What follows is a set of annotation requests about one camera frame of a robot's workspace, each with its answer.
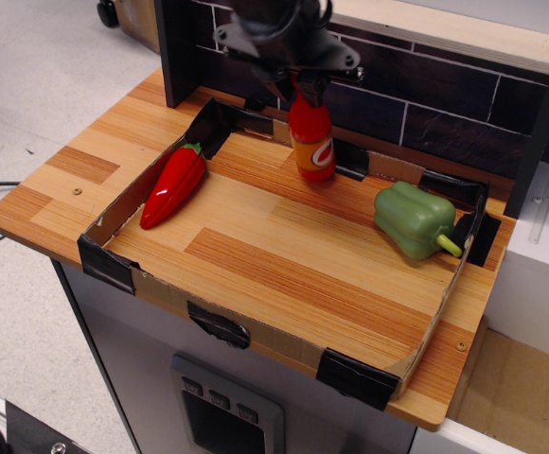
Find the black caster wheel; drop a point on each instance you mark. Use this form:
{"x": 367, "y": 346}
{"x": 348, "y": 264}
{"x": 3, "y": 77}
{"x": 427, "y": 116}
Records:
{"x": 107, "y": 13}

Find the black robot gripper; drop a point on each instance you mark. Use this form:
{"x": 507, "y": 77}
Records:
{"x": 283, "y": 36}

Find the grey oven control panel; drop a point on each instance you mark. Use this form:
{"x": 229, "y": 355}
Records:
{"x": 222, "y": 416}

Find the green toy bell pepper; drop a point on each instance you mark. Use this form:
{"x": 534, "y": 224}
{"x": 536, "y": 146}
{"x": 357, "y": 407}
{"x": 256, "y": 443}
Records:
{"x": 420, "y": 223}

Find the red toy chili pepper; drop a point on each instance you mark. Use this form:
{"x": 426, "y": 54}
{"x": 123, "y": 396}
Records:
{"x": 183, "y": 171}

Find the black vertical post right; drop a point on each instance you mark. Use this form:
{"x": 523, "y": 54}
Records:
{"x": 530, "y": 161}

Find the black vertical panel left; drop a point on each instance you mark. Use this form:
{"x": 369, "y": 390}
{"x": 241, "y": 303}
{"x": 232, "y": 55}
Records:
{"x": 185, "y": 33}

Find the light wooden top shelf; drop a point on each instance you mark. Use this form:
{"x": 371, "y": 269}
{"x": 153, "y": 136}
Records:
{"x": 476, "y": 38}

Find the red hot sauce bottle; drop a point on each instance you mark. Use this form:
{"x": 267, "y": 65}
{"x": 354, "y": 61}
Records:
{"x": 310, "y": 130}

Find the cardboard fence with black tape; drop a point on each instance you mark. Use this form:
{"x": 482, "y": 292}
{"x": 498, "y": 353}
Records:
{"x": 300, "y": 272}

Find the white toy sink unit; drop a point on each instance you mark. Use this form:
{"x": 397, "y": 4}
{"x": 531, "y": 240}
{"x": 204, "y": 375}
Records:
{"x": 518, "y": 306}

